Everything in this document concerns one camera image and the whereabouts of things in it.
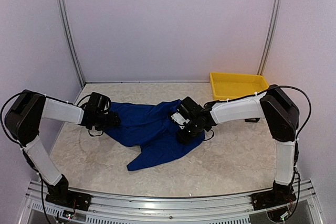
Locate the left aluminium frame post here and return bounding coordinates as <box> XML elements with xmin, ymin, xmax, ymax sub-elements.
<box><xmin>57</xmin><ymin>0</ymin><xmax>86</xmax><ymax>88</ymax></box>

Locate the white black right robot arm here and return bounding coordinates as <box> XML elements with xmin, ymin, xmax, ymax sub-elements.
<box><xmin>169</xmin><ymin>85</ymin><xmax>299</xmax><ymax>205</ymax></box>

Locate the black brooch box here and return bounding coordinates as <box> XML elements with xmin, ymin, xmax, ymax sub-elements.
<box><xmin>245</xmin><ymin>118</ymin><xmax>260</xmax><ymax>123</ymax></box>

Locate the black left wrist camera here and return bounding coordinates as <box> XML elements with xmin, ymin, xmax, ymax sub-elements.
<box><xmin>86</xmin><ymin>92</ymin><xmax>111</xmax><ymax>113</ymax></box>

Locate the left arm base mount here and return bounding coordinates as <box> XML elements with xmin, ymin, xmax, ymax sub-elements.
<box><xmin>46</xmin><ymin>190</ymin><xmax>92</xmax><ymax>211</ymax></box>

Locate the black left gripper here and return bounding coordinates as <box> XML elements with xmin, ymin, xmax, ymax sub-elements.
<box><xmin>95</xmin><ymin>111</ymin><xmax>121</xmax><ymax>131</ymax></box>

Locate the yellow plastic tray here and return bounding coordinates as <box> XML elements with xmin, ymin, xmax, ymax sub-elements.
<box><xmin>209</xmin><ymin>72</ymin><xmax>269</xmax><ymax>100</ymax></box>

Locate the aluminium frame post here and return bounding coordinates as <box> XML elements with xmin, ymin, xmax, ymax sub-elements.
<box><xmin>57</xmin><ymin>0</ymin><xmax>86</xmax><ymax>88</ymax></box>
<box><xmin>257</xmin><ymin>0</ymin><xmax>281</xmax><ymax>76</ymax></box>

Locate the front aluminium rail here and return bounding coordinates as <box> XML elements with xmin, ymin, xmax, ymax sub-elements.
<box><xmin>18</xmin><ymin>178</ymin><xmax>323</xmax><ymax>223</ymax></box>

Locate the blue printed t-shirt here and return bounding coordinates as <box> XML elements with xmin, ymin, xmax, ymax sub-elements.
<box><xmin>104</xmin><ymin>99</ymin><xmax>205</xmax><ymax>172</ymax></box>

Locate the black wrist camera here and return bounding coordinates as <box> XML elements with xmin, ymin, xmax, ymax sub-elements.
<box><xmin>86</xmin><ymin>92</ymin><xmax>111</xmax><ymax>113</ymax></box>
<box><xmin>177</xmin><ymin>97</ymin><xmax>202</xmax><ymax>120</ymax></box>

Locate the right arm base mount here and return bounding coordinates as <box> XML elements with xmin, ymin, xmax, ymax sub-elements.
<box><xmin>251</xmin><ymin>190</ymin><xmax>297</xmax><ymax>211</ymax></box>

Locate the right aluminium frame post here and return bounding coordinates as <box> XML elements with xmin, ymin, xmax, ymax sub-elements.
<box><xmin>257</xmin><ymin>0</ymin><xmax>281</xmax><ymax>76</ymax></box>

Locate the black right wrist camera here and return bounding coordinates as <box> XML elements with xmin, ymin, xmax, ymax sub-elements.
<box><xmin>177</xmin><ymin>97</ymin><xmax>202</xmax><ymax>120</ymax></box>

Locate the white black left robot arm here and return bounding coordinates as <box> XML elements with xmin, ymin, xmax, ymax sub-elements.
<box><xmin>1</xmin><ymin>90</ymin><xmax>121</xmax><ymax>206</ymax></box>

